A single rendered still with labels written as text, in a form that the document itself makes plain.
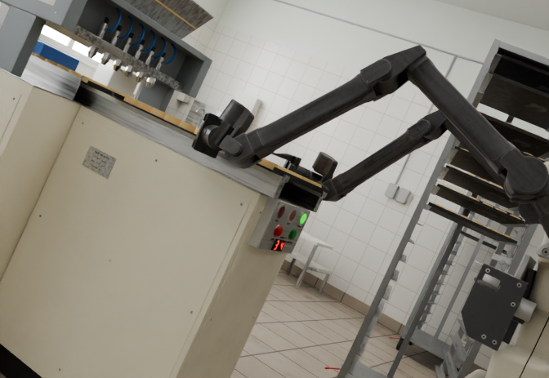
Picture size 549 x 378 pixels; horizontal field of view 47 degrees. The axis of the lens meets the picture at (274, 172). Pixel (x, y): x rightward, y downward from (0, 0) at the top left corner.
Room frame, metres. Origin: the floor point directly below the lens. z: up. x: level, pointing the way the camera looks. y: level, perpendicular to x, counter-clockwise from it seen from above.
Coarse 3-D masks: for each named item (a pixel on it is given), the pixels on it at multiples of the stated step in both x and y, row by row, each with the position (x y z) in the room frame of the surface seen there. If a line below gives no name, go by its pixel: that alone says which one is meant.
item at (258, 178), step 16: (80, 96) 1.94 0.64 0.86; (96, 96) 1.91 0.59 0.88; (112, 112) 1.87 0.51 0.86; (128, 112) 1.85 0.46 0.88; (144, 112) 1.82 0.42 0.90; (144, 128) 1.81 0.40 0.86; (160, 128) 1.79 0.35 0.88; (176, 128) 1.77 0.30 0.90; (176, 144) 1.76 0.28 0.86; (208, 160) 1.71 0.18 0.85; (224, 160) 1.69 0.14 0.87; (240, 176) 1.66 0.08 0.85; (256, 176) 1.64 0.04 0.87; (272, 176) 1.62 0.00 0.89; (288, 176) 1.62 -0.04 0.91; (272, 192) 1.61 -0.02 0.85
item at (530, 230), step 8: (536, 224) 2.63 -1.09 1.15; (528, 232) 2.64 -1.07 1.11; (528, 240) 2.63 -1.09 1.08; (520, 248) 2.64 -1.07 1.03; (520, 256) 2.63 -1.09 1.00; (512, 264) 2.64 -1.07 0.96; (512, 272) 2.63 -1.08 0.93; (472, 344) 2.66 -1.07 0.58; (480, 344) 2.63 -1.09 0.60; (472, 352) 2.64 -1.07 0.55; (472, 360) 2.63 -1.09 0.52; (464, 368) 2.64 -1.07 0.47; (464, 376) 2.63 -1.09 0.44
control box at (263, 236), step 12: (276, 204) 1.64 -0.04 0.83; (288, 204) 1.71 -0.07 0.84; (264, 216) 1.65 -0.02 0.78; (276, 216) 1.67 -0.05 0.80; (288, 216) 1.73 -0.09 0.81; (300, 216) 1.80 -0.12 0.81; (264, 228) 1.64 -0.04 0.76; (276, 228) 1.69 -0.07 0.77; (288, 228) 1.76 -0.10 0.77; (300, 228) 1.83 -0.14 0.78; (252, 240) 1.65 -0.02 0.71; (264, 240) 1.66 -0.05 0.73; (276, 240) 1.72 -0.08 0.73; (288, 240) 1.80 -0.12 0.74; (288, 252) 1.83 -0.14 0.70
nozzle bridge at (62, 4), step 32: (0, 0) 1.87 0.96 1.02; (32, 0) 1.81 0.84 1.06; (64, 0) 1.76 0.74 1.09; (96, 0) 1.93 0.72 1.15; (0, 32) 1.84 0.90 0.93; (32, 32) 1.80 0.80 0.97; (64, 32) 1.98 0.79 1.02; (96, 32) 1.97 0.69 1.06; (160, 32) 2.09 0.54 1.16; (0, 64) 1.82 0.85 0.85; (192, 64) 2.36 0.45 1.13; (160, 96) 2.41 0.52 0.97; (192, 96) 2.37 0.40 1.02
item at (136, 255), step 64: (128, 128) 1.83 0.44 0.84; (64, 192) 1.88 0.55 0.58; (128, 192) 1.78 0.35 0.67; (192, 192) 1.69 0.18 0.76; (256, 192) 1.62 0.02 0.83; (64, 256) 1.83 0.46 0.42; (128, 256) 1.74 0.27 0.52; (192, 256) 1.66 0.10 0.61; (256, 256) 1.73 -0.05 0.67; (0, 320) 1.89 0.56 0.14; (64, 320) 1.79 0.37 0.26; (128, 320) 1.70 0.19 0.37; (192, 320) 1.62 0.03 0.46; (256, 320) 1.91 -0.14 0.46
